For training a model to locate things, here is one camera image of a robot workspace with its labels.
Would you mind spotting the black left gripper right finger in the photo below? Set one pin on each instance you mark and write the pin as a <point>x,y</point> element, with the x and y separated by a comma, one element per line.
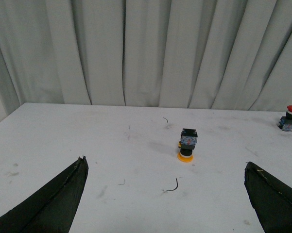
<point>270,198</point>

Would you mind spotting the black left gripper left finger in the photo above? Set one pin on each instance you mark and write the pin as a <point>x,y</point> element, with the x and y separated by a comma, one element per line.
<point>52,208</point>

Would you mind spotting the red mushroom push button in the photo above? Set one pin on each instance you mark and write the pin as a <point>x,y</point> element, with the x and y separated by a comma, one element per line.
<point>285,123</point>

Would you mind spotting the white pleated curtain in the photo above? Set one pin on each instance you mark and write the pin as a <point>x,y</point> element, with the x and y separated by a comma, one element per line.
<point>199,54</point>

